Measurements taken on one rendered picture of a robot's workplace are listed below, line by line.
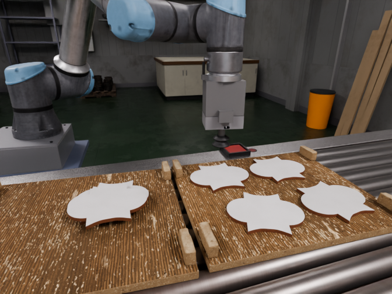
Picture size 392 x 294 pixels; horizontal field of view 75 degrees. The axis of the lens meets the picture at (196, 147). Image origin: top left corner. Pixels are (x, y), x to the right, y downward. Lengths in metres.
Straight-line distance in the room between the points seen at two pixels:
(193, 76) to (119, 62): 2.77
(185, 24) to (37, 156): 0.62
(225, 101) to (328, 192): 0.30
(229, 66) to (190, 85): 5.55
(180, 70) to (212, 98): 5.45
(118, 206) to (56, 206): 0.15
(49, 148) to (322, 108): 3.89
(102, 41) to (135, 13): 7.64
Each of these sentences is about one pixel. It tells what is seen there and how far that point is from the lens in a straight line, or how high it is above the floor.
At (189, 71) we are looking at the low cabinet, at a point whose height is 0.64.
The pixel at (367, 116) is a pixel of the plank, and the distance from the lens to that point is 3.86.
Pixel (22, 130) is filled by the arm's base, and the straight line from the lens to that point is 0.99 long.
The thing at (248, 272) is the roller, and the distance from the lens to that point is 0.46.
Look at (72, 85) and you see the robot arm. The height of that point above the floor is 1.11.
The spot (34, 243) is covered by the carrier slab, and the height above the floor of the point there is 0.94.
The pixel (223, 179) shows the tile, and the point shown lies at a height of 0.94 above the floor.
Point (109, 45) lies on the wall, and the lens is 8.10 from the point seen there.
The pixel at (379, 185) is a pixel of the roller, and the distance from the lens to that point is 0.81.
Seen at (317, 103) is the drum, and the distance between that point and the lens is 4.31.
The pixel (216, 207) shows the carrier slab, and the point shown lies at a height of 0.94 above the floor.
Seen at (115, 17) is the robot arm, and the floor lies 1.29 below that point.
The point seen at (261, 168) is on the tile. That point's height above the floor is 0.94.
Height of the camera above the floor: 1.25
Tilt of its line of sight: 22 degrees down
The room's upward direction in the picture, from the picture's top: straight up
